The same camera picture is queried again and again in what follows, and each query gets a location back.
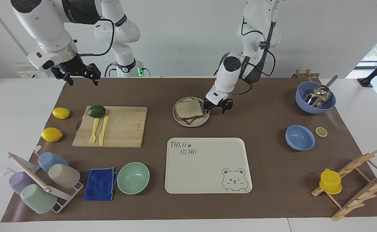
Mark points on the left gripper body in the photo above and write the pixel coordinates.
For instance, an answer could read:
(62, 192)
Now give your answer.
(219, 103)

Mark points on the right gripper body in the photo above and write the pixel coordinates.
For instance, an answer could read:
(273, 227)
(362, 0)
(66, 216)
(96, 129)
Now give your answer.
(74, 66)

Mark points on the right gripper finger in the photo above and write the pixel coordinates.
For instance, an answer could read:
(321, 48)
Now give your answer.
(94, 72)
(62, 74)

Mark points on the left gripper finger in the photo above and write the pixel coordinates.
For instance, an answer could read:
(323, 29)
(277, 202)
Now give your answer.
(207, 107)
(227, 105)

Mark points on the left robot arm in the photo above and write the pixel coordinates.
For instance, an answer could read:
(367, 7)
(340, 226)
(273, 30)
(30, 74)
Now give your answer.
(228, 75)

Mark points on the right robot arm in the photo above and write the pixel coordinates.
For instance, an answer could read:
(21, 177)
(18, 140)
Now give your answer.
(46, 25)

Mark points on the pale pink round plate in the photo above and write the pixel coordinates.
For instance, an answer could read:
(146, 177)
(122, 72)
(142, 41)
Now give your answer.
(204, 121)

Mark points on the toast bread slice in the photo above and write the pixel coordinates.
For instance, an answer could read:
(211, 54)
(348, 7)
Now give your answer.
(188, 109)
(193, 120)

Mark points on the white socket box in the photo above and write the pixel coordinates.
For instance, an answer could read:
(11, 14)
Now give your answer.
(30, 71)

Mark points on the yellow lemon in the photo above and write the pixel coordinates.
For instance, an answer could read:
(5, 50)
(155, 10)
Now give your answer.
(52, 134)
(61, 112)

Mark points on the green avocado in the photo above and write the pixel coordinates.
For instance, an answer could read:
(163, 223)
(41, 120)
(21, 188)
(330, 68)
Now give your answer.
(96, 111)

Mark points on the yellow-green plastic fork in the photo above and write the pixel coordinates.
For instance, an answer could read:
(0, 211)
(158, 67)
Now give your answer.
(94, 132)

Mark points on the yellow-green plastic knife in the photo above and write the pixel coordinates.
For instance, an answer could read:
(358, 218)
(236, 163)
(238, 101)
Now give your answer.
(103, 132)

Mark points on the cream tray with bear print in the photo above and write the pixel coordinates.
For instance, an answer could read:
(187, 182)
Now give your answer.
(201, 167)

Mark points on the wooden cutting board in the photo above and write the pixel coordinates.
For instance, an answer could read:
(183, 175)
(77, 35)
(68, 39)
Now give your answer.
(127, 127)

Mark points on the large blue bowl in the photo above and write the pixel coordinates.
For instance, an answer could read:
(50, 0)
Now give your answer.
(304, 106)

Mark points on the small blue bowl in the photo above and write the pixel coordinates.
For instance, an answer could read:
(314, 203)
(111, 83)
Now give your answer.
(299, 138)

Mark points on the small wooden stand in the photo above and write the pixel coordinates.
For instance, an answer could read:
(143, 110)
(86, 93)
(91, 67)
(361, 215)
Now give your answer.
(306, 74)

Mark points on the light blue cup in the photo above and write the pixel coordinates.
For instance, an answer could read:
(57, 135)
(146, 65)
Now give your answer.
(51, 159)

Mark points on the metal scoop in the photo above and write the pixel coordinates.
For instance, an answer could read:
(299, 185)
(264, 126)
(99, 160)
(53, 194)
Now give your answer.
(319, 95)

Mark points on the lime slice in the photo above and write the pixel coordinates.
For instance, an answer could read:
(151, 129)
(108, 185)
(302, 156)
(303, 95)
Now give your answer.
(321, 132)

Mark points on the beige cup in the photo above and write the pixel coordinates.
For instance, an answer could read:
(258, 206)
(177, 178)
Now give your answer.
(64, 176)

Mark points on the mint green bowl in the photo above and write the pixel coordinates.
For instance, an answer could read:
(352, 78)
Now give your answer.
(133, 178)

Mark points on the white cup rack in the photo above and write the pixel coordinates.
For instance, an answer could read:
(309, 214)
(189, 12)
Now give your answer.
(30, 172)

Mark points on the blue folded cloth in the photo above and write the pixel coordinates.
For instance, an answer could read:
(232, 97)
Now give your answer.
(99, 185)

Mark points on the lilac cup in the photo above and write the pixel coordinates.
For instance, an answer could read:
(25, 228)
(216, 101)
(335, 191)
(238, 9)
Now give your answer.
(19, 182)

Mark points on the mint green cup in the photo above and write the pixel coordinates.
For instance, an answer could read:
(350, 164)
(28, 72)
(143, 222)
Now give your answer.
(38, 199)

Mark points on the yellow plastic cup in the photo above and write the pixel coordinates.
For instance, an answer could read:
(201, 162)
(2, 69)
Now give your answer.
(330, 183)

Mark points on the wooden dish rack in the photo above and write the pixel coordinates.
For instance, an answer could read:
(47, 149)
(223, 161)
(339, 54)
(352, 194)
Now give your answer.
(365, 190)

